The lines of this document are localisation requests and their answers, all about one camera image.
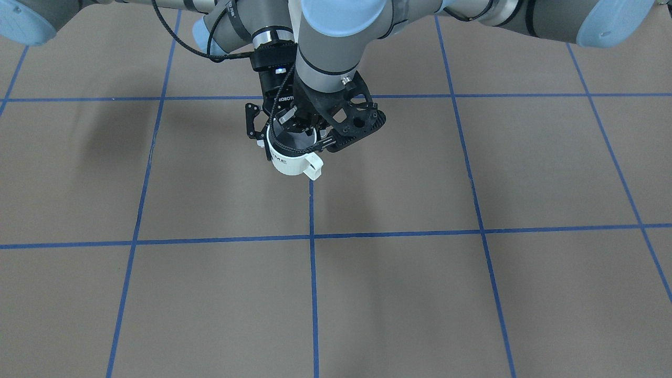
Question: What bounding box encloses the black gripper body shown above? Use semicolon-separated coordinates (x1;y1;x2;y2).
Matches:
250;41;298;115
293;71;363;132

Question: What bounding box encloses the white plastic mug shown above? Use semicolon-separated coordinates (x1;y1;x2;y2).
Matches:
257;124;323;180

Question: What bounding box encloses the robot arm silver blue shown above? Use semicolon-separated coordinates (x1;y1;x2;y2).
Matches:
2;1;298;120
293;1;654;152

